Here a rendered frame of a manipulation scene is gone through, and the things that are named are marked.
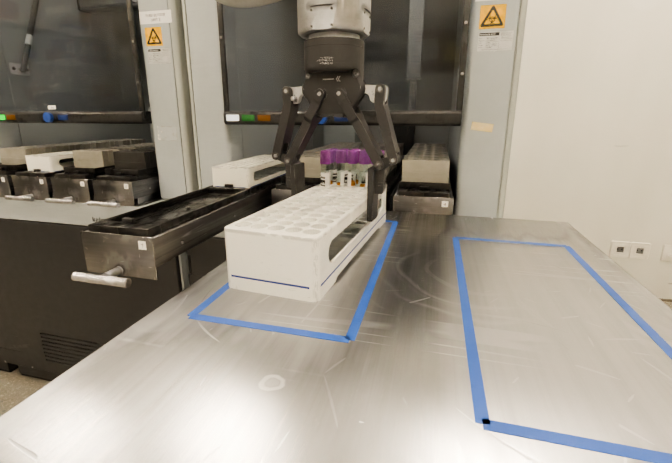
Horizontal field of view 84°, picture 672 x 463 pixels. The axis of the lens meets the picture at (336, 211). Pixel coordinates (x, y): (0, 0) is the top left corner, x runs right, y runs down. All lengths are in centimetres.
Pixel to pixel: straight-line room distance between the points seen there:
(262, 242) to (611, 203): 204
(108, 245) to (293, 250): 41
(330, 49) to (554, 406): 39
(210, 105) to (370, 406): 97
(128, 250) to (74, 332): 92
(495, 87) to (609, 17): 131
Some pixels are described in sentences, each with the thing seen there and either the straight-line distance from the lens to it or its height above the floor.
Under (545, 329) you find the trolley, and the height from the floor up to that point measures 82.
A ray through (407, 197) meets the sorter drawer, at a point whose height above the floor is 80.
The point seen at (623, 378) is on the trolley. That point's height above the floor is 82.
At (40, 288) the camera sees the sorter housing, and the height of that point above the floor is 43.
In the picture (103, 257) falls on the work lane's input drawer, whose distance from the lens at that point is 71.
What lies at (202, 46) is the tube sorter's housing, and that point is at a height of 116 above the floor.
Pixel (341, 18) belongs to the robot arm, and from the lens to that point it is 47.
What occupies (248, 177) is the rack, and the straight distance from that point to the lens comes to 93.
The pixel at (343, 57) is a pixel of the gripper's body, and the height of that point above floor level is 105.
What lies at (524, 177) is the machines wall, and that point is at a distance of 213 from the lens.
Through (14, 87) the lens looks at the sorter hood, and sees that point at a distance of 158.
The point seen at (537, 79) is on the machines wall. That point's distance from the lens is 211.
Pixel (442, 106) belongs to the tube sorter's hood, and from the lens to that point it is 93.
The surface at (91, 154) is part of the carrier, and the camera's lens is 138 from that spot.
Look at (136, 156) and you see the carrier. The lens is 127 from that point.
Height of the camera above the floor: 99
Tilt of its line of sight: 14 degrees down
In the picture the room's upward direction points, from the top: straight up
